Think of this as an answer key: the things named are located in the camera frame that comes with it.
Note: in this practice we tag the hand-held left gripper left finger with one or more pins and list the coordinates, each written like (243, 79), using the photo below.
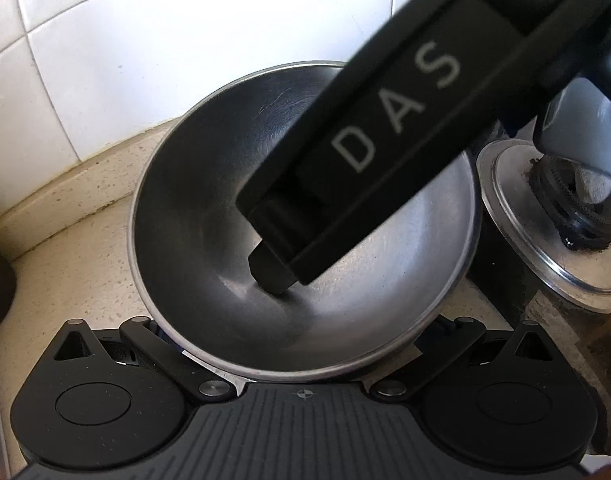
(150, 340)

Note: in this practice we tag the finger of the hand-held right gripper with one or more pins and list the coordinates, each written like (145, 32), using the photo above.
(275, 265)

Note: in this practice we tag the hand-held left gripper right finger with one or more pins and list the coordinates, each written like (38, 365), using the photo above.
(450, 345)

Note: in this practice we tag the small steel bowl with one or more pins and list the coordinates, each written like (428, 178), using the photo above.
(195, 210)

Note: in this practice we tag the person's right hand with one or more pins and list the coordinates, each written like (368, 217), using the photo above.
(596, 185)

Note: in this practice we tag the black gas stove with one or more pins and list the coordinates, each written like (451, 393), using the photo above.
(495, 290)

